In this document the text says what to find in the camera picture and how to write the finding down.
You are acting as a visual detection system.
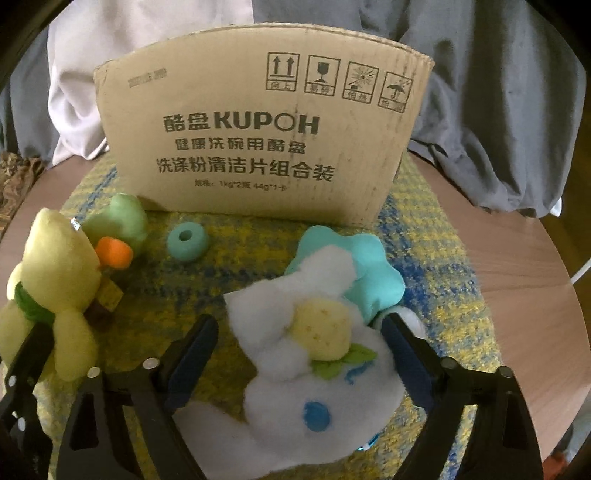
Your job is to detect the grey cloth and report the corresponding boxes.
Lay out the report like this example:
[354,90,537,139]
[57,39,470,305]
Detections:
[0,0,591,217]

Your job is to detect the teal star plush toy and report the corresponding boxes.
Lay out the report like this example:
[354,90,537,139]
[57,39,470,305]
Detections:
[284,225,406,324]

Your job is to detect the green plush toy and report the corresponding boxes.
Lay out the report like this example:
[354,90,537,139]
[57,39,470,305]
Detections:
[81,193,149,254]

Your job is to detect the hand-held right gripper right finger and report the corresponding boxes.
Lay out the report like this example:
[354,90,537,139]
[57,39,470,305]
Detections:
[379,313,546,480]

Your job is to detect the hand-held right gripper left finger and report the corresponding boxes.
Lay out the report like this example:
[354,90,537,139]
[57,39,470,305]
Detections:
[60,314,220,480]

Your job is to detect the brown patterned cloth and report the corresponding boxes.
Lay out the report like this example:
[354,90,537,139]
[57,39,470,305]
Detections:
[0,152,47,241]

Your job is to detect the white cloth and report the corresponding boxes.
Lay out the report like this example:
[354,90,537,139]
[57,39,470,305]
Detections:
[46,0,259,164]

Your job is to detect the yellow blue plaid mat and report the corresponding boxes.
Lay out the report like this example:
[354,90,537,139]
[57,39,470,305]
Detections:
[39,152,504,480]

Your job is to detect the white plush toy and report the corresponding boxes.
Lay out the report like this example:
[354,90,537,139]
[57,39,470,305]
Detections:
[175,244,428,478]

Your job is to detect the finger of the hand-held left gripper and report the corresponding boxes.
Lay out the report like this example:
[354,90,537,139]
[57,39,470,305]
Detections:
[0,320,56,418]

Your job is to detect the printed cardboard box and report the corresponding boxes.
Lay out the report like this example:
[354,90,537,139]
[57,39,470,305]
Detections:
[93,22,435,227]

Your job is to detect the yellow plush duck green scarf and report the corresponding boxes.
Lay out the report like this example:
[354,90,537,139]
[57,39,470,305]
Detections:
[0,208,134,381]

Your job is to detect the teal ring toy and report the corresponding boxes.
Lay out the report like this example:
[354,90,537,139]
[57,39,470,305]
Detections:
[166,222,209,263]

